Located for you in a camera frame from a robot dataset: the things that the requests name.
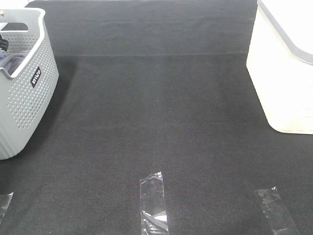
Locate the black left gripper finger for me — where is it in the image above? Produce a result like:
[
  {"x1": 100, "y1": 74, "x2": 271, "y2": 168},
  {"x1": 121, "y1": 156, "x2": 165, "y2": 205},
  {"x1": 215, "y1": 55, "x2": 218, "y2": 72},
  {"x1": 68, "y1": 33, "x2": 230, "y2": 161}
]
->
[{"x1": 0, "y1": 35, "x2": 9, "y2": 51}]

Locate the grey microfibre towel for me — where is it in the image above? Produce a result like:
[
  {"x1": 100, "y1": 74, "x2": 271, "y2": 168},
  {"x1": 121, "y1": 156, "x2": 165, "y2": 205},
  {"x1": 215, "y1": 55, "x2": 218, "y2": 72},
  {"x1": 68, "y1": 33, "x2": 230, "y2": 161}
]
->
[{"x1": 0, "y1": 50, "x2": 29, "y2": 75}]

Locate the grey perforated laundry basket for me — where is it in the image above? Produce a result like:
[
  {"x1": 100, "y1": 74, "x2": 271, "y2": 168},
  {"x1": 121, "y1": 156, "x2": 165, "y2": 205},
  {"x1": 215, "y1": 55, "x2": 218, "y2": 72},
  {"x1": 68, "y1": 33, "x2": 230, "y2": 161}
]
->
[{"x1": 0, "y1": 7, "x2": 59, "y2": 160}]

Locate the clear tape strip left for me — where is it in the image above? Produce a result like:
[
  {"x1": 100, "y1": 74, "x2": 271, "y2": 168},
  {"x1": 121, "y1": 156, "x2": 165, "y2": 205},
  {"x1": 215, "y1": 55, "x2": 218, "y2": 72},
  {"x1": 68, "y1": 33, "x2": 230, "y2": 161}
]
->
[{"x1": 0, "y1": 192, "x2": 14, "y2": 225}]

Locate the clear tape strip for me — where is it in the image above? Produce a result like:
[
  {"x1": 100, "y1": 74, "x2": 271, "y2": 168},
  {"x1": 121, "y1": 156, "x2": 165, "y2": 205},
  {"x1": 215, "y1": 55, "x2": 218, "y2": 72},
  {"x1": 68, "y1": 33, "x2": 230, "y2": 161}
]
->
[
  {"x1": 0, "y1": 192, "x2": 14, "y2": 225},
  {"x1": 140, "y1": 172, "x2": 169, "y2": 235},
  {"x1": 254, "y1": 187, "x2": 300, "y2": 235}
]

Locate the clear tape strip centre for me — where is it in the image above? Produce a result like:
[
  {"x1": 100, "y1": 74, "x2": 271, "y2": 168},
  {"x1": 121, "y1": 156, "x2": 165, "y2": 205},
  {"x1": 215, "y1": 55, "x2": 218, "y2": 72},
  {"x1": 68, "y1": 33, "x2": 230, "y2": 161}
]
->
[{"x1": 140, "y1": 172, "x2": 169, "y2": 235}]

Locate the cream plastic storage bin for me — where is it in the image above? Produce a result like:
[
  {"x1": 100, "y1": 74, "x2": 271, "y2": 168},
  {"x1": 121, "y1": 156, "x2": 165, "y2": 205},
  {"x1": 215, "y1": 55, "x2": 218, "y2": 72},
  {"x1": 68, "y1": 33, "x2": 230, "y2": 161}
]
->
[{"x1": 246, "y1": 0, "x2": 313, "y2": 134}]

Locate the clear tape strip right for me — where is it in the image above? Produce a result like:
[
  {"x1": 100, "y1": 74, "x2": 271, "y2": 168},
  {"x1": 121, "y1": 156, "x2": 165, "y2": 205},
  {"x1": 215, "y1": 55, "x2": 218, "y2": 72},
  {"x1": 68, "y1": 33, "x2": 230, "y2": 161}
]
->
[{"x1": 254, "y1": 187, "x2": 300, "y2": 235}]

